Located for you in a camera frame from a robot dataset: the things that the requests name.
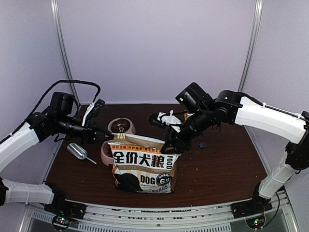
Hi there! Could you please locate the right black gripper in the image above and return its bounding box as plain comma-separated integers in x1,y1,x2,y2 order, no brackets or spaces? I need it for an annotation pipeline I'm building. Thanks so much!
160,107,213,154

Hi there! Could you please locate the dog food kibble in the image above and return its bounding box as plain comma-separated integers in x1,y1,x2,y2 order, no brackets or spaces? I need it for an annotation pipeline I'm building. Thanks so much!
113,122,130,133

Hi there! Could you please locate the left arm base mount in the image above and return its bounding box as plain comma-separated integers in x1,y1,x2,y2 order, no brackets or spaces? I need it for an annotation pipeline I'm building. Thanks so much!
43,184,86,231

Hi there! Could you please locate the metal scoop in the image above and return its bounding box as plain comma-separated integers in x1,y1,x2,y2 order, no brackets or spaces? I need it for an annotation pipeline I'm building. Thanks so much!
67,143,97,165

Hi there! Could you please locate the left black braided cable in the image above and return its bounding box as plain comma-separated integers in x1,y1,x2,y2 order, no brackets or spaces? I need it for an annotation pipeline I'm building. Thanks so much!
0,79,101,141

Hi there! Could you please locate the yellow binder clip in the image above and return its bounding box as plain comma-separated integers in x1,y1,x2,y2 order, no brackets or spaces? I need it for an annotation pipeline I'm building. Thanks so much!
117,127,126,139

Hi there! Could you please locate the pink double pet bowl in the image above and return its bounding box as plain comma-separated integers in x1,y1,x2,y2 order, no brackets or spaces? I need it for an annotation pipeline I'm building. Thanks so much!
100,117,136,167

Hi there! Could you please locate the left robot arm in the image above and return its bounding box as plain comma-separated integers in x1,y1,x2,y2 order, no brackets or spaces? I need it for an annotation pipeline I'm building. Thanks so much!
0,92,113,215

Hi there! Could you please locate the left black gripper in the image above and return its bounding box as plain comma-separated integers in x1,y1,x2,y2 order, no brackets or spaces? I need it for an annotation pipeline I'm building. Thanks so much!
56,114,113,146

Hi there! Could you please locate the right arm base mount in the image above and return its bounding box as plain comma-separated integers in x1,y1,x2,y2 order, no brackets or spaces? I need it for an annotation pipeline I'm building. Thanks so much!
231,182,273,230

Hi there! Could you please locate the steel bowl insert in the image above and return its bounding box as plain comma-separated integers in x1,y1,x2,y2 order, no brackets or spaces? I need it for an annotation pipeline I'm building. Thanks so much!
110,118,132,133

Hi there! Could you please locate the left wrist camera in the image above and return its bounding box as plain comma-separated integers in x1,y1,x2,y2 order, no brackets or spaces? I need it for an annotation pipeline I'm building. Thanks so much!
82,99,105,127

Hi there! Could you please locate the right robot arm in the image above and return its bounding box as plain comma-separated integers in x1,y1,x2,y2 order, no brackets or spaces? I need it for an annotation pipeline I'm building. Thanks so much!
156,82,309,214

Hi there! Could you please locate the dog food bag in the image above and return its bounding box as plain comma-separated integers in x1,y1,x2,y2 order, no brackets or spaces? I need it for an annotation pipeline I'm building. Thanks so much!
108,134,180,194

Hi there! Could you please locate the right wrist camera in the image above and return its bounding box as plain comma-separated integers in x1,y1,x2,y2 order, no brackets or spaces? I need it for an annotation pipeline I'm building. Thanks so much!
148,110,182,133

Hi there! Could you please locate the left aluminium frame post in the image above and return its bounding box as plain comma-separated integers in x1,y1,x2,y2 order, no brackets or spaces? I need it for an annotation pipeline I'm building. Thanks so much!
50,0,82,107

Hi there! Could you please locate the aluminium frame post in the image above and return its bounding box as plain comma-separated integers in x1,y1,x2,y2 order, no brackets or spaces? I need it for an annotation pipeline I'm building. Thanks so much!
238,0,264,92
50,0,82,107

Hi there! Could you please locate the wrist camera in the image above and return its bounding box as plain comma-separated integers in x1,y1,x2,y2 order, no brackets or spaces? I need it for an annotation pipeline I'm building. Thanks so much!
82,99,105,127
148,110,182,133

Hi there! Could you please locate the front aluminium rail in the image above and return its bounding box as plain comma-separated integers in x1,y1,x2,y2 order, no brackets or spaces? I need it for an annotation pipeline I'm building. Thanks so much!
24,198,294,232

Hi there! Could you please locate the right aluminium frame post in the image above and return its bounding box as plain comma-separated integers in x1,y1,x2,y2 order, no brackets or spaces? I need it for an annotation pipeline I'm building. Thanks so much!
238,0,264,92

